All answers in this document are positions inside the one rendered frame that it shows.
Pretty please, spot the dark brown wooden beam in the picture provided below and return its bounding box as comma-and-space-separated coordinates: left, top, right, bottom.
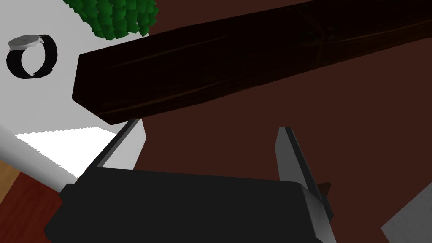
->
71, 0, 432, 126

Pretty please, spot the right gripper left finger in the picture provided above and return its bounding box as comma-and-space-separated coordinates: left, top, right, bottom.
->
88, 118, 147, 170

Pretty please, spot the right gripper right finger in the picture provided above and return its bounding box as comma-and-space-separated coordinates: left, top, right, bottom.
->
275, 127, 321, 196

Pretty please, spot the black wristwatch with silver face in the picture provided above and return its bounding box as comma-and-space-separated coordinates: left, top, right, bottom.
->
6, 34, 58, 80

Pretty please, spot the green leafy plant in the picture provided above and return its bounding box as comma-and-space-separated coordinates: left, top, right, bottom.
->
62, 0, 159, 41

